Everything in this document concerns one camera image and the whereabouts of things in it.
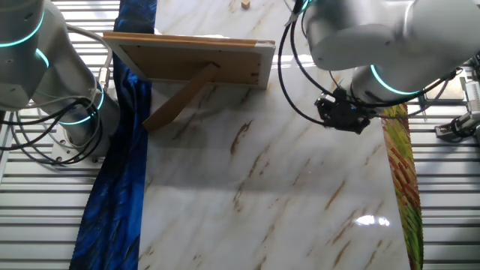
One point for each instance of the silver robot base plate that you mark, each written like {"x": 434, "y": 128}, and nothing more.
{"x": 62, "y": 152}

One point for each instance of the silver ribbed camera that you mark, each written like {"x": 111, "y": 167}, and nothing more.
{"x": 473, "y": 93}

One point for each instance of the small wooden cube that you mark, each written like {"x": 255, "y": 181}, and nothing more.
{"x": 245, "y": 4}

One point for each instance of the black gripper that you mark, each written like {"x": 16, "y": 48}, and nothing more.
{"x": 347, "y": 108}

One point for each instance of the blue painted mat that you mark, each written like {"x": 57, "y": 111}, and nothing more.
{"x": 112, "y": 210}

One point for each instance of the wooden picture frame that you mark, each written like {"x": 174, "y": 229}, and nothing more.
{"x": 195, "y": 63}

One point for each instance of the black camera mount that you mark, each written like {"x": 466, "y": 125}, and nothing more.
{"x": 477, "y": 65}

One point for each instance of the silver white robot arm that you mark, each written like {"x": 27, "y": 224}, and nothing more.
{"x": 393, "y": 37}

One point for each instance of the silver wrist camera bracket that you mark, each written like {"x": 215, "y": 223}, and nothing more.
{"x": 324, "y": 103}

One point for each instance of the yellow green painted mat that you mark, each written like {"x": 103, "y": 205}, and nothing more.
{"x": 403, "y": 168}

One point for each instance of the white marble pattern sheet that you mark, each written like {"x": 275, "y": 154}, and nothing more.
{"x": 262, "y": 187}

